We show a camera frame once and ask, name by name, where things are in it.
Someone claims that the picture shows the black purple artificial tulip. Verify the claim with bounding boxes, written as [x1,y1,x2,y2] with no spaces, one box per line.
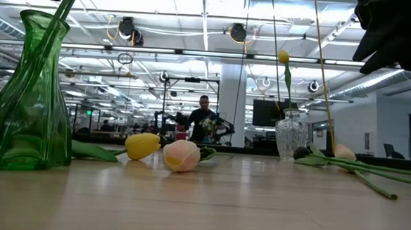
[290,142,401,202]

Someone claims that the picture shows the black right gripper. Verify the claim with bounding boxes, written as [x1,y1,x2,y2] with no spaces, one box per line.
[350,0,411,77]

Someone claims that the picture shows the clear crystal glass vase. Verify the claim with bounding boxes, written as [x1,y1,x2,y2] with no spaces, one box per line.
[273,107,311,163]

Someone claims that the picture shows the silver ventilation duct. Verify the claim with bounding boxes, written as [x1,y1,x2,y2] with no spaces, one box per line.
[327,65,406,104]

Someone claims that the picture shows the black monitor screen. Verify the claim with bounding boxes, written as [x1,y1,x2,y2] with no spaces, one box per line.
[251,98,285,129]

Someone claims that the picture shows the dark red artificial tulip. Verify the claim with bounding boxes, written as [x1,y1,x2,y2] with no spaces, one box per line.
[50,0,89,25]

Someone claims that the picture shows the black ceiling cable reel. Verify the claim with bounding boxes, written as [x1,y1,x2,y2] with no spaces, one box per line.
[117,15,145,48]
[229,22,248,43]

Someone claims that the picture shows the black background robot arms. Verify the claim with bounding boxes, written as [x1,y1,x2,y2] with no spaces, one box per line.
[152,109,237,146]

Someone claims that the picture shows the black hanging cable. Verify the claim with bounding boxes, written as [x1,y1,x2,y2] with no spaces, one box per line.
[230,0,251,146]
[264,0,287,108]

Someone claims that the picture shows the black office chair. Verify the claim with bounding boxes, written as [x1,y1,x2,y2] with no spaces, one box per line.
[381,143,406,160]

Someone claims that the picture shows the person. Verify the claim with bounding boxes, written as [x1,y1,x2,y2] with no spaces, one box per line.
[185,94,218,145]

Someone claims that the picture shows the yellow artificial tulip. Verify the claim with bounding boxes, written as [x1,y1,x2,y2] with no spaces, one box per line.
[274,50,296,112]
[70,128,163,165]

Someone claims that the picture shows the white flower bouquet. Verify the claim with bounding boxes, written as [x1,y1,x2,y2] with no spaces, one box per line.
[198,116,217,134]

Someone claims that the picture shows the green glass vase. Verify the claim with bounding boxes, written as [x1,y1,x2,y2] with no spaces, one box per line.
[0,7,80,175]

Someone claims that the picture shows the yellow hanging cable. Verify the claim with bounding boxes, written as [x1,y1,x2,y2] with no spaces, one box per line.
[304,0,343,154]

